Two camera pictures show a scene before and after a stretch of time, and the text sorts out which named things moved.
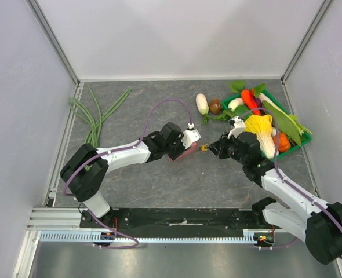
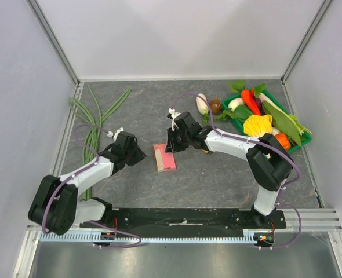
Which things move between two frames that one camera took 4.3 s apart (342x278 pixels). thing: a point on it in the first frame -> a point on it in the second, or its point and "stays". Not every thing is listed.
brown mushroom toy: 214,105 stays
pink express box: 190,149 -> 164,161
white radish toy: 202,103 stays
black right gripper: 219,147 -> 172,140
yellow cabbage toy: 261,125 stays
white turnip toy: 234,102 stays
